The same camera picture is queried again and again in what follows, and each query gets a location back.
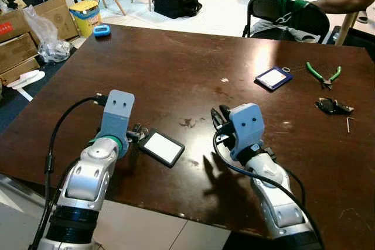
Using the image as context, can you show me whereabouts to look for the black card holder key tag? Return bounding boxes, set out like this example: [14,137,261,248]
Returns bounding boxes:
[138,129,186,169]

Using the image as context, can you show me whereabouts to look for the blue card holder key tag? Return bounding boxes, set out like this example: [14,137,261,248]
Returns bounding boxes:
[254,66,294,92]

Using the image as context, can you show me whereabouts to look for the black key bunch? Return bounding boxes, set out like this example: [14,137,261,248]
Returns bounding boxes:
[315,97,355,115]

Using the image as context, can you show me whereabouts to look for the white plastic part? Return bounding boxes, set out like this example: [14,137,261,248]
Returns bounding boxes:
[10,69,46,102]

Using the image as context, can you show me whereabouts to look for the yellow plastic bucket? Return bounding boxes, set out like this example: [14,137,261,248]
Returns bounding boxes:
[68,0,102,37]

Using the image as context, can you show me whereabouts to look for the black folding chair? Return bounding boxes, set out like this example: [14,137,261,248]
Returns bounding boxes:
[243,0,331,43]

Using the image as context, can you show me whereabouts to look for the clear plastic bag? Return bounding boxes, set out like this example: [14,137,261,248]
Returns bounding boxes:
[22,5,73,64]

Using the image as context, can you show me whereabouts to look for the stacked flat cardboard boxes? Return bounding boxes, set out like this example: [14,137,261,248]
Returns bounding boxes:
[0,32,42,84]

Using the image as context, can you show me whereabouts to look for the open brown cardboard box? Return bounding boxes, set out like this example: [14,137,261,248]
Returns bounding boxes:
[0,0,80,43]

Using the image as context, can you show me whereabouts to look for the wooden stool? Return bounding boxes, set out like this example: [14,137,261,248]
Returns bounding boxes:
[281,0,360,46]

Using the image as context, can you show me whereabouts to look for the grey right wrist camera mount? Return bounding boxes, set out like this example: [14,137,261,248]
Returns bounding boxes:
[227,102,266,160]

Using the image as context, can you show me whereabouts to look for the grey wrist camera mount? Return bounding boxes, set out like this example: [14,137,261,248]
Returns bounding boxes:
[227,102,266,160]
[98,90,136,145]

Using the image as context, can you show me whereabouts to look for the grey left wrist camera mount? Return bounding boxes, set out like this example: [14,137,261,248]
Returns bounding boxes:
[98,90,136,145]

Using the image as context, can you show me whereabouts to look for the green handled pliers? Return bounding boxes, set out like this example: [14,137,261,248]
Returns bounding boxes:
[305,61,342,90]

